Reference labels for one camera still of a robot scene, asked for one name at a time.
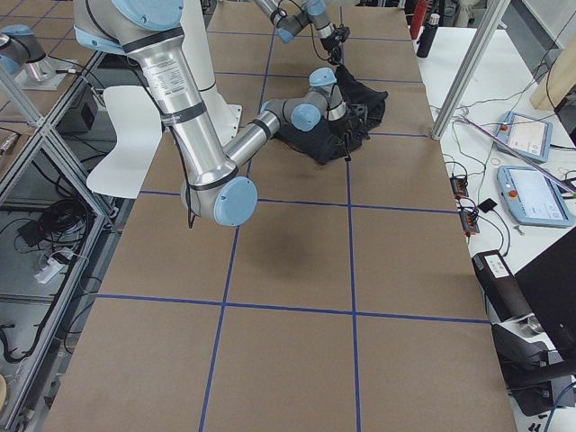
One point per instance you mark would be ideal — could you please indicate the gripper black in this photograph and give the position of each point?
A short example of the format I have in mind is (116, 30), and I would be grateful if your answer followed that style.
(331, 45)
(341, 124)

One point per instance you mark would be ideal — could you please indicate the black graphic t-shirt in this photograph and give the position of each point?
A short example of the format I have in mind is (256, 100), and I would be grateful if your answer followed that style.
(360, 99)

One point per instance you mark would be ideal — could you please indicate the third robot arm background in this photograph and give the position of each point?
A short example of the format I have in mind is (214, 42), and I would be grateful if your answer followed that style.
(23, 58)

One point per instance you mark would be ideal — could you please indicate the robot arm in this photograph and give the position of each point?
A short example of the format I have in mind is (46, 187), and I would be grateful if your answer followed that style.
(309, 13)
(168, 40)

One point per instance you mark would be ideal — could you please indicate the black water bottle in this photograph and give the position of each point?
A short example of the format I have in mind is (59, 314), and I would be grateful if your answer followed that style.
(428, 35)

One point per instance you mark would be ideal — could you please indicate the red water bottle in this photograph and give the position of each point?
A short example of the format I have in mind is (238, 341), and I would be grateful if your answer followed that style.
(418, 17)

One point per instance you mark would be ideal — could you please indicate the orange connector board near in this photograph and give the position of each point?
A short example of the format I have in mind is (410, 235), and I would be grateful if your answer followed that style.
(469, 223)

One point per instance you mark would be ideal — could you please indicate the small black square pad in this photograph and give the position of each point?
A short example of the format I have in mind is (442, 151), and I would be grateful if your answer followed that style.
(487, 206)

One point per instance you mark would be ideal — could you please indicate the brown paper table cover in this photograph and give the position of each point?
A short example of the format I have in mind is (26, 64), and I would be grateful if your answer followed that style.
(347, 302)

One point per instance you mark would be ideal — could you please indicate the teach pendant tablet far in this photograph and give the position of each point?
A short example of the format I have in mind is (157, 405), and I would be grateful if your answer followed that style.
(526, 135)

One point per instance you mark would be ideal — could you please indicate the teach pendant tablet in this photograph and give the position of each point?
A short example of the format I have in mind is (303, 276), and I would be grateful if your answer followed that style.
(526, 135)
(532, 199)

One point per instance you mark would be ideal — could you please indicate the teach pendant tablet near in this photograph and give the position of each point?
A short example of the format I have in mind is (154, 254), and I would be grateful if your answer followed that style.
(532, 199)

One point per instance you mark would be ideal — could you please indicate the white plastic chair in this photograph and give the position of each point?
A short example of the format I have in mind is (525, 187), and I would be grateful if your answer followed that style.
(137, 125)

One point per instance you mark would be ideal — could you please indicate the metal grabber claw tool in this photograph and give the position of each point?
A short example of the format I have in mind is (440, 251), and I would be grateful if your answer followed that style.
(565, 185)

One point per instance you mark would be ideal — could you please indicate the black box with label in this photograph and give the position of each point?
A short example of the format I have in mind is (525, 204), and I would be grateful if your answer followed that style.
(503, 297)

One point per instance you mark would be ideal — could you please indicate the black monitor stand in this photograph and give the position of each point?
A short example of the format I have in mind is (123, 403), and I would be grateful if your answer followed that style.
(536, 367)

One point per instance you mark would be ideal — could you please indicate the white power strip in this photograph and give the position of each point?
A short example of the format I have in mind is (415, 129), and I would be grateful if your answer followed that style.
(55, 263)

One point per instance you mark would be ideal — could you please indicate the aluminium frame post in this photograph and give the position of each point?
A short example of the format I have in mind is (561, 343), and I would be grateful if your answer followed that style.
(471, 60)

